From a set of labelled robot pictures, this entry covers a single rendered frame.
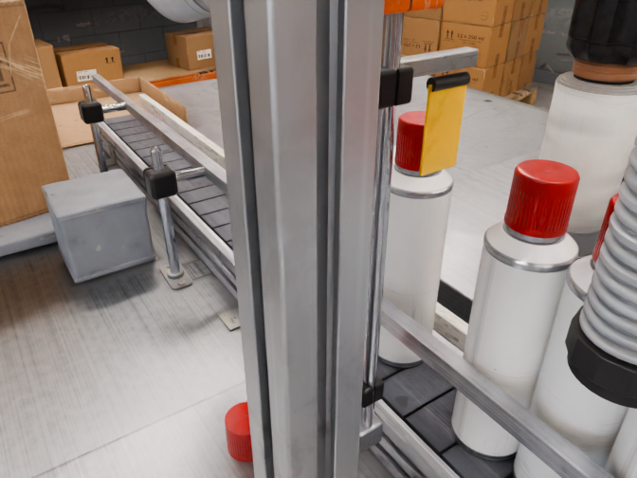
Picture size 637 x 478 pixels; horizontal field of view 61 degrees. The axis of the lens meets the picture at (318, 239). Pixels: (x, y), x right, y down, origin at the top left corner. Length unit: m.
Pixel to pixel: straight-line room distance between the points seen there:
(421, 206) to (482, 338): 0.10
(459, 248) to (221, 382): 0.30
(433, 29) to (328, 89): 3.67
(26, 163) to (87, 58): 3.39
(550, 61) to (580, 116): 4.56
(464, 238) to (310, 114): 0.48
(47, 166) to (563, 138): 0.64
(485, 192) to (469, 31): 3.00
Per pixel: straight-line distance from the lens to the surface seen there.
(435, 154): 0.34
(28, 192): 0.82
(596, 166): 0.60
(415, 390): 0.45
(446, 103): 0.33
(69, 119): 1.30
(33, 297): 0.70
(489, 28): 3.68
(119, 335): 0.60
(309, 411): 0.27
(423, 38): 3.91
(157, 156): 0.60
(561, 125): 0.60
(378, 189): 0.28
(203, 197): 0.74
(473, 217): 0.70
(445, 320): 0.47
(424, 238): 0.39
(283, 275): 0.21
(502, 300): 0.33
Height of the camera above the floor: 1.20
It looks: 31 degrees down
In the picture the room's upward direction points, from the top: straight up
